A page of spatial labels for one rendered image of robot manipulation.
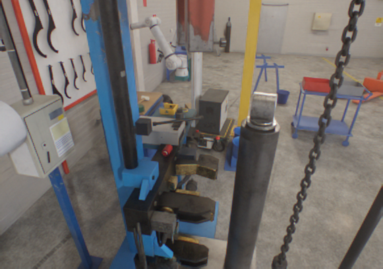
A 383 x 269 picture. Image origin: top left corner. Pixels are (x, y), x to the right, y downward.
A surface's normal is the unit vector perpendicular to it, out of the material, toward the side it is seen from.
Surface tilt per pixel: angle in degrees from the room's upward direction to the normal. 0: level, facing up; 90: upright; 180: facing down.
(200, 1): 90
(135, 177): 90
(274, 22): 90
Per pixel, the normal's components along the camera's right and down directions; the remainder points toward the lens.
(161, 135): -0.20, 0.46
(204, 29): 0.15, 0.46
